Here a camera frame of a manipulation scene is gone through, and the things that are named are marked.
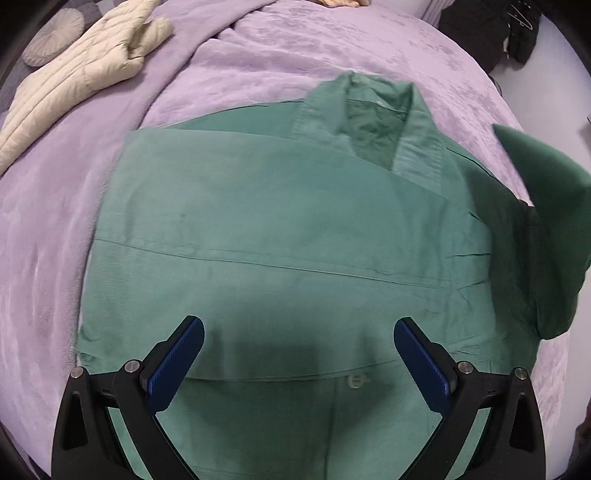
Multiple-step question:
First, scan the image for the purple blanket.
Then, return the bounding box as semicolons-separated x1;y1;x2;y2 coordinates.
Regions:
0;0;573;480

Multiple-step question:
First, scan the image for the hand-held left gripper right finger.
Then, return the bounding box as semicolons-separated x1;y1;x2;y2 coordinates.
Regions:
393;316;548;480

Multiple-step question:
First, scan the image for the green shirt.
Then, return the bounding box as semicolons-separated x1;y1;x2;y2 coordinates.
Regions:
74;71;591;480

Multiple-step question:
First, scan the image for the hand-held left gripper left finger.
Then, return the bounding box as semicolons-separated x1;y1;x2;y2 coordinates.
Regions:
52;315;205;480

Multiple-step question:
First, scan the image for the cream puffer jacket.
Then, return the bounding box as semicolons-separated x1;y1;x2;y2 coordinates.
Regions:
0;0;175;175

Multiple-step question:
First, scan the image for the striped grey pillow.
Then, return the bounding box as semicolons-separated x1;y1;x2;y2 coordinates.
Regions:
418;0;446;24

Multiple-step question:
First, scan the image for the black clothing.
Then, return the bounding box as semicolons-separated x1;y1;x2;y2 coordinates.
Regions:
438;0;539;72

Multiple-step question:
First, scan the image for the round grey pillow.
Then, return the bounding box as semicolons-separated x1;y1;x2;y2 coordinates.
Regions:
23;8;85;68

